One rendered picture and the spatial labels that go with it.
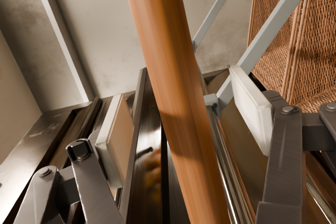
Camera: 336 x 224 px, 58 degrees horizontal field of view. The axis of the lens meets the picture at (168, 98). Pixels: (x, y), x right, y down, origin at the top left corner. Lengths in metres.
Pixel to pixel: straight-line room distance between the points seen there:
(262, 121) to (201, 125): 0.05
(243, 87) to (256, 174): 0.83
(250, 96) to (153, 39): 0.06
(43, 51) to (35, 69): 0.27
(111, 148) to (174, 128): 0.04
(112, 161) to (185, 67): 0.07
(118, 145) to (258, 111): 0.08
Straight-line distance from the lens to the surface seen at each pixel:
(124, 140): 0.19
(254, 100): 0.16
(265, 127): 0.16
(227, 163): 0.42
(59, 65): 3.94
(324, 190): 0.93
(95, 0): 3.64
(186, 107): 0.18
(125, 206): 0.76
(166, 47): 0.17
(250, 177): 1.01
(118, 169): 0.17
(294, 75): 1.19
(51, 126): 1.77
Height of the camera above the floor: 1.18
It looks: 4 degrees up
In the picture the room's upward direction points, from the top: 103 degrees counter-clockwise
